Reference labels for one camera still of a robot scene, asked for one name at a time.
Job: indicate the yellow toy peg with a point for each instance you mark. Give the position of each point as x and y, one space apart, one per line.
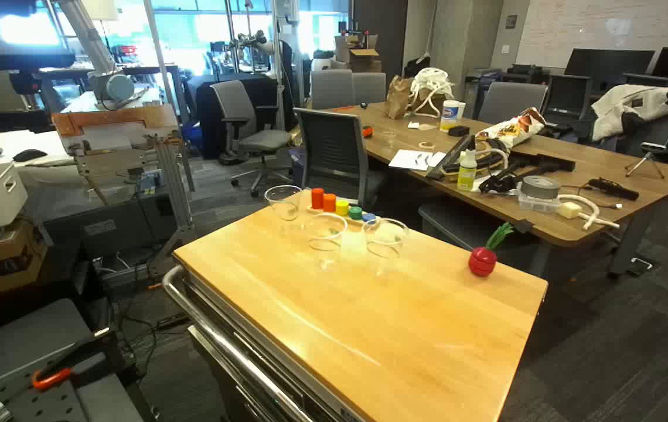
342 207

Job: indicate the orange toy peg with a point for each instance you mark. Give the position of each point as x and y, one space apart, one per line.
328 202

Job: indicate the green toy peg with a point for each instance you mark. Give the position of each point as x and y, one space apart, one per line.
354 211

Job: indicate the blue toy peg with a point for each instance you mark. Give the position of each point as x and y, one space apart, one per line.
368 216

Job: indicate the dark grey mesh office chair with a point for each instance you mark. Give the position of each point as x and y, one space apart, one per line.
334 153

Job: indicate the white paper sheet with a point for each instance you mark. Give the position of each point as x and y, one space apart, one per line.
417 161

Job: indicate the grey chair backrest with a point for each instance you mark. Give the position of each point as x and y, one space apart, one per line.
330 88
368 85

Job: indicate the long black bar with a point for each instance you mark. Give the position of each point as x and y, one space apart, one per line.
449 157

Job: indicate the brown paper bag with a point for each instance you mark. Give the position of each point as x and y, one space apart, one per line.
397 100

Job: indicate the yellow green plastic bottle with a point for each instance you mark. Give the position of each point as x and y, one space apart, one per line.
466 171

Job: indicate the grey swivel office chair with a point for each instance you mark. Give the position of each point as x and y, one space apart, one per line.
234 108

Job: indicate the small black pouch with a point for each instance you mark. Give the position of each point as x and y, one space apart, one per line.
458 129

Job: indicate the white labelled paper cup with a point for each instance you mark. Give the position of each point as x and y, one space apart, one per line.
451 115

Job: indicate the white mesh bag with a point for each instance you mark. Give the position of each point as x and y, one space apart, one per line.
429 85

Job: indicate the open cardboard box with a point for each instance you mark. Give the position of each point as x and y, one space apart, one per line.
364 52

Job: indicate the white orange snack bag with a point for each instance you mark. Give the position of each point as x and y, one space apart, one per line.
508 129

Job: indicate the grey tape roll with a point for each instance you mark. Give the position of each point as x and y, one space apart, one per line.
539 188

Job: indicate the light grey padded chair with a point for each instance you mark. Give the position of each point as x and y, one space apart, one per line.
508 100

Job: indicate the black pistol shaped tool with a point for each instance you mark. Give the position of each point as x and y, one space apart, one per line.
544 162

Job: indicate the wooden shelf cart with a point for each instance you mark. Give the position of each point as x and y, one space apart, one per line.
113 125

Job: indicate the grey pole with joint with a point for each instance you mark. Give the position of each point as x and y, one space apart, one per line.
110 88

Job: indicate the small black hand tool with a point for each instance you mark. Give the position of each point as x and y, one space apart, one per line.
611 188

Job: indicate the large wooden conference table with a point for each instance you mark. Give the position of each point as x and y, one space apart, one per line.
628 167

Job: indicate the black computer mouse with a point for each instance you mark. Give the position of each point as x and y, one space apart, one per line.
28 156

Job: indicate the white cloth jacket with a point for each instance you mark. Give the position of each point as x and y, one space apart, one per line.
628 101

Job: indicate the orange clamp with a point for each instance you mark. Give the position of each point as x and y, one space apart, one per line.
51 381

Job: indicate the phone on small tripod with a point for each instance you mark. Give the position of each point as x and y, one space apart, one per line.
655 135

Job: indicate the black pegboard table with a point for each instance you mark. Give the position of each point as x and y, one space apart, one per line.
28 353

